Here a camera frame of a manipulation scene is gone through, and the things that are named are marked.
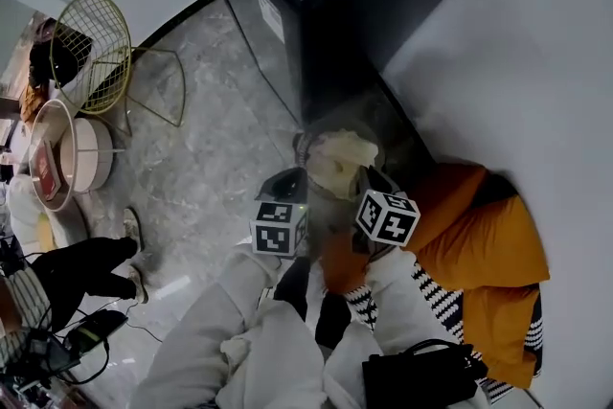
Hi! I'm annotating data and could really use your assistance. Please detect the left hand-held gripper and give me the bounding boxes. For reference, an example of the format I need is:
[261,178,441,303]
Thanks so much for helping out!
[248,167,311,261]

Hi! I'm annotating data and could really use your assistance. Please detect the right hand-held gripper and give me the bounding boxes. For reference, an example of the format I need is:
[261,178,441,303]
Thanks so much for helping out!
[352,165,421,255]

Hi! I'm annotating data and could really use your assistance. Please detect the green laundry basket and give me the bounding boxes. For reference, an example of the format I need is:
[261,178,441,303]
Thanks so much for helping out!
[291,122,387,207]

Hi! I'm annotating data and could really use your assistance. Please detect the cream yellow clothes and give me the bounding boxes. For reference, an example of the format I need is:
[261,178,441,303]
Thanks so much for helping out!
[306,128,380,202]

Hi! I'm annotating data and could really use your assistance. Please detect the person's left forearm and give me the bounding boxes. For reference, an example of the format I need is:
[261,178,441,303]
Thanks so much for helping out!
[131,246,284,409]

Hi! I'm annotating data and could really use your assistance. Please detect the person's right forearm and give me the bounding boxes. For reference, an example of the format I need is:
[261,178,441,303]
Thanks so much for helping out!
[366,248,464,353]

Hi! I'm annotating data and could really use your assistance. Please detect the orange sofa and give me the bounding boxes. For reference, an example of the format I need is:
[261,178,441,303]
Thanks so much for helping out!
[319,161,546,398]

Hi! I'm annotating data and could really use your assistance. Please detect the person's left leg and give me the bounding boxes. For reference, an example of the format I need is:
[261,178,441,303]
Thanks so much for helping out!
[272,256,313,323]

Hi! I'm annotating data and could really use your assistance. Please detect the person's leg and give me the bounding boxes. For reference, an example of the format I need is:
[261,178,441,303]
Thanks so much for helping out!
[313,291,353,351]
[272,256,313,323]

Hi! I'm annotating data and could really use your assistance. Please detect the black white striped blanket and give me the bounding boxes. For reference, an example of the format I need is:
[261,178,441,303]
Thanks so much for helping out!
[342,261,546,400]

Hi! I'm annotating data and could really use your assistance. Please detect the large orange cushion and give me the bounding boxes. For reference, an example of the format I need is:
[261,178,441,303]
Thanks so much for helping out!
[411,194,551,292]

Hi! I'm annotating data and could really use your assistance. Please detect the person's right leg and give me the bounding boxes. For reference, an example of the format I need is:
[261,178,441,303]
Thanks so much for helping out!
[313,291,353,351]

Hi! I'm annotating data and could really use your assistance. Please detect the person's torso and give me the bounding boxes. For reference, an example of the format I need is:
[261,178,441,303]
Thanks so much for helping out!
[215,299,379,409]

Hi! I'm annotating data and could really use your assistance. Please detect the black bag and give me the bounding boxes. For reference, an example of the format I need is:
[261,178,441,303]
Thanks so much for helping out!
[361,338,488,409]

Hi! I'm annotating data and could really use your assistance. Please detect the round white side table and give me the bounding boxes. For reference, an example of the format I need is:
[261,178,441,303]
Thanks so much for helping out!
[27,99,126,213]

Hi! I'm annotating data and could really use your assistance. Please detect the black power bank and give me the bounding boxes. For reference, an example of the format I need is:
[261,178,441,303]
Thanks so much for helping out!
[65,308,129,353]

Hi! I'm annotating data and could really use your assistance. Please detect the red book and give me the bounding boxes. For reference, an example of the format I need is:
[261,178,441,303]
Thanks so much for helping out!
[32,141,62,200]

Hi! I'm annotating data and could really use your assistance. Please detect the white upholstered seat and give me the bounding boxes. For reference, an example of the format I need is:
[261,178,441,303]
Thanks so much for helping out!
[7,176,90,255]

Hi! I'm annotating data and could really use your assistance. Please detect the yellow wire chair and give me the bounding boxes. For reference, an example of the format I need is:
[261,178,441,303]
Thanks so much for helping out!
[49,0,187,136]

